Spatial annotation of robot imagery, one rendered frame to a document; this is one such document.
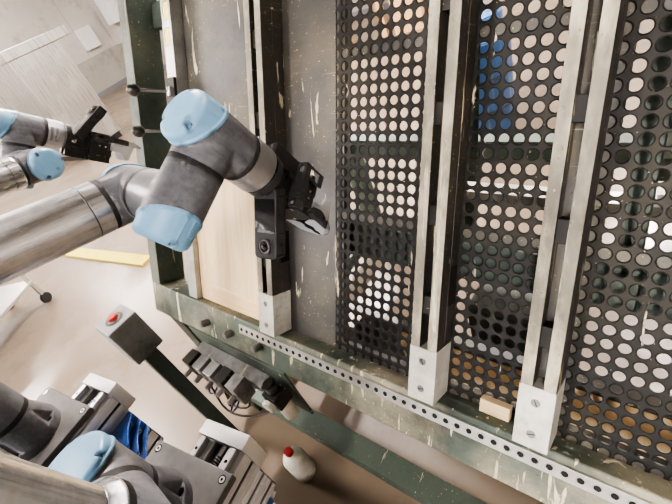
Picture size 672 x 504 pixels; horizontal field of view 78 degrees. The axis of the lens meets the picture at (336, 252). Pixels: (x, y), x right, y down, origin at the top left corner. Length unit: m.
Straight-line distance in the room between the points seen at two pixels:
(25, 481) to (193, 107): 0.45
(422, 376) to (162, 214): 0.63
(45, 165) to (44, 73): 6.92
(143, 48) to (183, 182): 1.19
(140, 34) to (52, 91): 6.42
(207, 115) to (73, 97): 7.68
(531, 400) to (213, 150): 0.67
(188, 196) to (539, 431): 0.71
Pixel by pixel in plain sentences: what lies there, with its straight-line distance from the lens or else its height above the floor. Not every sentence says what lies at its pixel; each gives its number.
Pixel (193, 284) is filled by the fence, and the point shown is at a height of 0.94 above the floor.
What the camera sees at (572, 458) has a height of 0.90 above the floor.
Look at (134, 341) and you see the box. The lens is 1.70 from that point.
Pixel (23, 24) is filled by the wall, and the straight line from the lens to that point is 13.20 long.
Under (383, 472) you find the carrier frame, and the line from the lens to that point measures 1.74.
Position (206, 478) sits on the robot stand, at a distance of 0.94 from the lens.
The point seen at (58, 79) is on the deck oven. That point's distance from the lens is 8.16.
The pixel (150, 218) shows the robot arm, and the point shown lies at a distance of 0.54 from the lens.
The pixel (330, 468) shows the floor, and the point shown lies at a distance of 2.01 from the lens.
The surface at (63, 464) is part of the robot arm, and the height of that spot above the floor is 1.26.
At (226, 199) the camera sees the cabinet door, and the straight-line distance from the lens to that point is 1.33.
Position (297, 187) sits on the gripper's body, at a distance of 0.67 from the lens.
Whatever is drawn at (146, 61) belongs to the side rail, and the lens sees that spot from 1.70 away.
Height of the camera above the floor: 1.76
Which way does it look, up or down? 37 degrees down
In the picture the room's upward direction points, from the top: 24 degrees counter-clockwise
